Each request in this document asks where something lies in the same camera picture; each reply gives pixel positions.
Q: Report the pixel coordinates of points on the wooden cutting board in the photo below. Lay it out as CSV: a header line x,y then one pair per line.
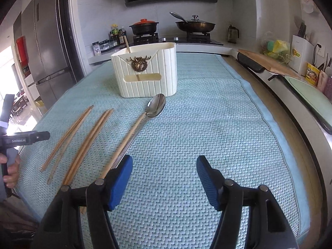
x,y
275,63

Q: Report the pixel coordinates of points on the wooden chopstick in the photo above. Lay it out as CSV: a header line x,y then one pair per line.
x,y
129,137
92,147
71,145
68,137
127,44
87,145

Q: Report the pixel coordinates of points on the black wok with glass lid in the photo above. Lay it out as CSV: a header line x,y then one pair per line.
x,y
195,26

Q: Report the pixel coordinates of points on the wall socket with plug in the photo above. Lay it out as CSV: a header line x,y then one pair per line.
x,y
319,49

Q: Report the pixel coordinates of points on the stainless steel refrigerator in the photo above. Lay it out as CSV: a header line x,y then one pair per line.
x,y
46,44

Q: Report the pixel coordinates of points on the yellow instant noodle cup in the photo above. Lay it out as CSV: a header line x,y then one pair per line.
x,y
313,74

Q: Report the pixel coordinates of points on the clear spice jar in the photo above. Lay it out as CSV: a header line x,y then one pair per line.
x,y
96,49

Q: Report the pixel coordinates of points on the pink cup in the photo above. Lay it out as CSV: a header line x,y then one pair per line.
x,y
324,83

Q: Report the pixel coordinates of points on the light blue woven mat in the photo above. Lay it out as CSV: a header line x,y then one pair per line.
x,y
194,124

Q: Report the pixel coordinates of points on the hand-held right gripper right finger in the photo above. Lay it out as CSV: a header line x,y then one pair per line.
x,y
207,181

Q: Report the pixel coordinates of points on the green tray with black rim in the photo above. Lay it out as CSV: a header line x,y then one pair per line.
x,y
308,96

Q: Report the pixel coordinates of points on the black pot with red lid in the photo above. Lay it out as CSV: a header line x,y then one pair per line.
x,y
144,27

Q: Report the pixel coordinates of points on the yellow cap seasoning bottle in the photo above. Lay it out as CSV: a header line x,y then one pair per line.
x,y
114,32

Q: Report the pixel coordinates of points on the black gas stove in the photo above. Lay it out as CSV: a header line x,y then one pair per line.
x,y
181,39

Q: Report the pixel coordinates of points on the pink wall sticker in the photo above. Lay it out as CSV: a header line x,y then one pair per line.
x,y
308,2

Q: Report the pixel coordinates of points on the dark sauce bottle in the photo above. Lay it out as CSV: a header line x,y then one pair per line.
x,y
121,37

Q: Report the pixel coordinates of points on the metal spoon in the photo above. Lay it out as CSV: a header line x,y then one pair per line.
x,y
155,106

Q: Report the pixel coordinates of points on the person's left hand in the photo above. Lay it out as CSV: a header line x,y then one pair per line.
x,y
10,175

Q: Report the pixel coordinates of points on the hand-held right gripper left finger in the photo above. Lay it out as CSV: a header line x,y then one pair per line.
x,y
122,181

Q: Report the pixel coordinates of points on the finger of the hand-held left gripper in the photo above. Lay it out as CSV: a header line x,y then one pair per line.
x,y
39,137

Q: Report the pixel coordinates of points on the red hanging decoration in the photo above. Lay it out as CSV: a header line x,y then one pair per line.
x,y
22,50

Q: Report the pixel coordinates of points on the cream ribbed utensil holder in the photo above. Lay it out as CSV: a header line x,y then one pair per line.
x,y
155,64

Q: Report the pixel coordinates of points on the black curved tray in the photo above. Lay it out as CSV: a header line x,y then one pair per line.
x,y
250,62

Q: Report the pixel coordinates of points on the white knife block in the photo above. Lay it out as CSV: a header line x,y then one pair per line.
x,y
302,54

